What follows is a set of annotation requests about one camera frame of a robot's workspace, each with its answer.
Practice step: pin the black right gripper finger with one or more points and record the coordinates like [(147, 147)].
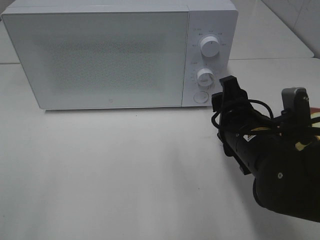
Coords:
[(230, 85)]

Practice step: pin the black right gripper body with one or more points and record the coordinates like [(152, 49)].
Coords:
[(234, 114)]

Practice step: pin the pink round plate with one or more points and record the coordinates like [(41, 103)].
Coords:
[(314, 112)]

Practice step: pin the white microwave door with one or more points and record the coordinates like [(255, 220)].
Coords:
[(102, 60)]

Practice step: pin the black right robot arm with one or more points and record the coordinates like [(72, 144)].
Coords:
[(282, 153)]

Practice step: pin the lower white timer knob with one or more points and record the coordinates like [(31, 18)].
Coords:
[(205, 77)]

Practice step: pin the upper white power knob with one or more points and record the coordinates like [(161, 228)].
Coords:
[(210, 46)]

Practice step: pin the white microwave oven body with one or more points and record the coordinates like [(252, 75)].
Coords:
[(205, 17)]

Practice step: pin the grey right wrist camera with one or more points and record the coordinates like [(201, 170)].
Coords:
[(296, 101)]

